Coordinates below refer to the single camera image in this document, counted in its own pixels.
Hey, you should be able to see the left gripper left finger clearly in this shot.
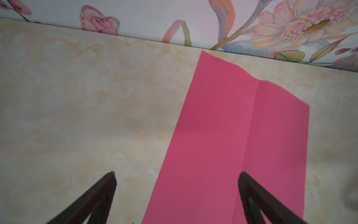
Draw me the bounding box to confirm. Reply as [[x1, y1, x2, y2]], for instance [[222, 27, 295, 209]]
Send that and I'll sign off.
[[49, 172, 117, 224]]

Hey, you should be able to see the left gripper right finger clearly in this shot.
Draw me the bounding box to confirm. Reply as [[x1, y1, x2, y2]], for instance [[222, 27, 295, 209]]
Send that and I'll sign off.
[[238, 172, 306, 224]]

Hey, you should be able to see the pink paper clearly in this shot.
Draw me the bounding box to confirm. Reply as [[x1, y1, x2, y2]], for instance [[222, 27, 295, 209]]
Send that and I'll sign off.
[[143, 52, 310, 224]]

